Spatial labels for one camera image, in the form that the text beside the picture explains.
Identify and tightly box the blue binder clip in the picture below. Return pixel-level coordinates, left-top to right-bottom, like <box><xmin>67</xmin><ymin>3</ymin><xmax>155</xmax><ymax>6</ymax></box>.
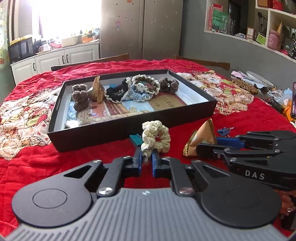
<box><xmin>217</xmin><ymin>127</ymin><xmax>234</xmax><ymax>137</ymax></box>

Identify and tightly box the cream knitted scrunchie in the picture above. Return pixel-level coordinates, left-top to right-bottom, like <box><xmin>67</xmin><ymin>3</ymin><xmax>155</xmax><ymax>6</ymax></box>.
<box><xmin>141</xmin><ymin>120</ymin><xmax>171</xmax><ymax>163</ymax></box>

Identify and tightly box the teal binder clip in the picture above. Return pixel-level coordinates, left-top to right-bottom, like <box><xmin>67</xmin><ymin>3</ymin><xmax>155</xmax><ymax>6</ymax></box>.
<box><xmin>129</xmin><ymin>134</ymin><xmax>143</xmax><ymax>147</ymax></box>

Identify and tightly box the black white-edged scrunchie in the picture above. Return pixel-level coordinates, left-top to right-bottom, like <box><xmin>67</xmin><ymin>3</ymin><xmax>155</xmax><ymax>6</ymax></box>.
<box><xmin>104</xmin><ymin>77</ymin><xmax>132</xmax><ymax>103</ymax></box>

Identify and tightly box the brown white-edged scrunchie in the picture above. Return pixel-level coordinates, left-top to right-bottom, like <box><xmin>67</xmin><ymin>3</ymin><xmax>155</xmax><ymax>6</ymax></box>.
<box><xmin>132</xmin><ymin>74</ymin><xmax>161</xmax><ymax>95</ymax></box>

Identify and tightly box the brown fuzzy hair claw small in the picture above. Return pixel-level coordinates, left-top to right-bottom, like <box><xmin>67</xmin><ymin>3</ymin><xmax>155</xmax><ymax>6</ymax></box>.
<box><xmin>72</xmin><ymin>84</ymin><xmax>89</xmax><ymax>112</ymax></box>

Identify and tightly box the light blue knitted scrunchie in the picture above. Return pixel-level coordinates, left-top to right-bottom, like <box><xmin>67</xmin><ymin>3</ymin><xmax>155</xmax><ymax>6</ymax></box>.
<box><xmin>128</xmin><ymin>83</ymin><xmax>153</xmax><ymax>102</ymax></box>

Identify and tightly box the person's right hand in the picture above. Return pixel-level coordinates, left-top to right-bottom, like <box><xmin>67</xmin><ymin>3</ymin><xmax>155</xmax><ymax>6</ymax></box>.
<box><xmin>276</xmin><ymin>190</ymin><xmax>293</xmax><ymax>216</ymax></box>

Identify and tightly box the brown beaded mat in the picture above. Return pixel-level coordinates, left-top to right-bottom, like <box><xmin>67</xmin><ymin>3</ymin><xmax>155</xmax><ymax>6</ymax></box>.
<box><xmin>231</xmin><ymin>79</ymin><xmax>258</xmax><ymax>95</ymax></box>

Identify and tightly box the colourful booklet in box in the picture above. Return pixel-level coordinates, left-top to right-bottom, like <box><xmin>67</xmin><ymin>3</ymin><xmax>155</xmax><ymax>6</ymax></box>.
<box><xmin>65</xmin><ymin>94</ymin><xmax>186</xmax><ymax>128</ymax></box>

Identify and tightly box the wooden chair right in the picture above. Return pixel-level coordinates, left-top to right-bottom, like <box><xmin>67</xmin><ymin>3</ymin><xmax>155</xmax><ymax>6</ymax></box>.
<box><xmin>174</xmin><ymin>55</ymin><xmax>231</xmax><ymax>71</ymax></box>

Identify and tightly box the dark wooden chair back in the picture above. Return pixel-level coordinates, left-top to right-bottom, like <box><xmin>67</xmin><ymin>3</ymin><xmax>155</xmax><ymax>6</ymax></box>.
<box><xmin>51</xmin><ymin>53</ymin><xmax>130</xmax><ymax>71</ymax></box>

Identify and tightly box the stainless steel refrigerator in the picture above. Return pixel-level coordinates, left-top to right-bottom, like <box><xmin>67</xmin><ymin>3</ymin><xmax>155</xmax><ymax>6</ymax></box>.
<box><xmin>99</xmin><ymin>0</ymin><xmax>183</xmax><ymax>60</ymax></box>

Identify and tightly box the white kitchen cabinet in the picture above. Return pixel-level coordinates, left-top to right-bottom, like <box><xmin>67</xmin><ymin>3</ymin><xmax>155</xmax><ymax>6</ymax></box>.
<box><xmin>11</xmin><ymin>42</ymin><xmax>100</xmax><ymax>84</ymax></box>

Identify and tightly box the cream plastic basin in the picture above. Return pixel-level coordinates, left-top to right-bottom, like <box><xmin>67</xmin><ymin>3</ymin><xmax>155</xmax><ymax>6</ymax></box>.
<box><xmin>61</xmin><ymin>36</ymin><xmax>78</xmax><ymax>48</ymax></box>

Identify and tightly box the black microwave oven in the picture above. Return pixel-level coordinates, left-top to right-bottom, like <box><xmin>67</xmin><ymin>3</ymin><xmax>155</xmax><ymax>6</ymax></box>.
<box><xmin>8</xmin><ymin>37</ymin><xmax>34</xmax><ymax>64</ymax></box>

